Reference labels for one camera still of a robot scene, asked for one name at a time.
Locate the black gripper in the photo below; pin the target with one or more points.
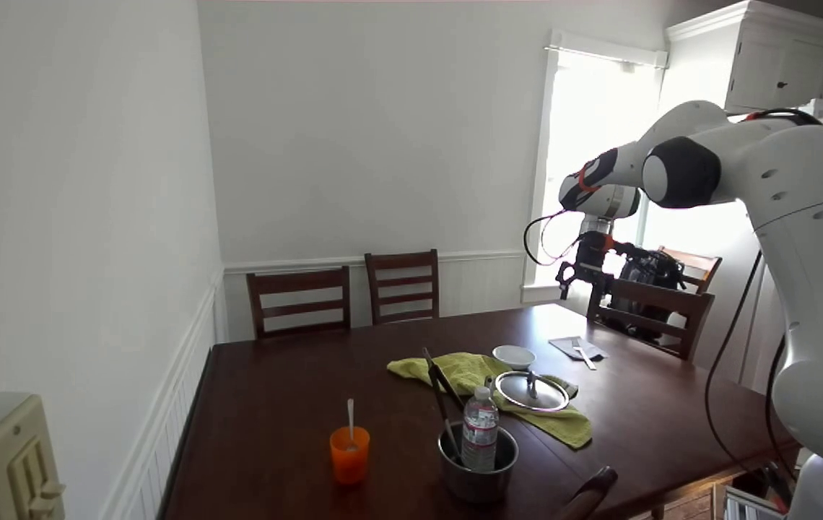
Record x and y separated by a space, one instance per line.
589 252

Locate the small white bowl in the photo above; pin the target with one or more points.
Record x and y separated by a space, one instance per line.
511 356

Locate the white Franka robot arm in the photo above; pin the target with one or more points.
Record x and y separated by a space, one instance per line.
796 193

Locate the small white paper pad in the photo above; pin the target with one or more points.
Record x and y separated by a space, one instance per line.
572 347

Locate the black bag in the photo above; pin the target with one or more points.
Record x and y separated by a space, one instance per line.
651 268

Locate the dark wooden chair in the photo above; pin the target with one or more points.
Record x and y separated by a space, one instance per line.
589 492
400 262
299 281
656 297

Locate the steel pot lid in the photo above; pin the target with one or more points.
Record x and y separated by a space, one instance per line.
526 393

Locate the yellow-green dish cloth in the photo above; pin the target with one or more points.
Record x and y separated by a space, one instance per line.
470 369

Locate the bright white-framed window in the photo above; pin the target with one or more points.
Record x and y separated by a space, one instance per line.
594 116

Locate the black kitchen tongs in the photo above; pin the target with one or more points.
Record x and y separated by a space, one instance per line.
439 392

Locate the clear plastic water bottle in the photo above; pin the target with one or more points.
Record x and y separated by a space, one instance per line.
481 434

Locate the steel saucepan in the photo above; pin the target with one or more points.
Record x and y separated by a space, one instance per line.
478 486

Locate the white plastic spoon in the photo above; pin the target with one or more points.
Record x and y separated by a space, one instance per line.
350 415

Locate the orange plastic cup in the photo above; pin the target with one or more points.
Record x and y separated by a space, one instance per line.
350 463

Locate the white wall cabinet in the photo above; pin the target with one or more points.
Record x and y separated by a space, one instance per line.
766 60

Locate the cream wall light switch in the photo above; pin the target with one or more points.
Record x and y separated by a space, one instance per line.
7 471

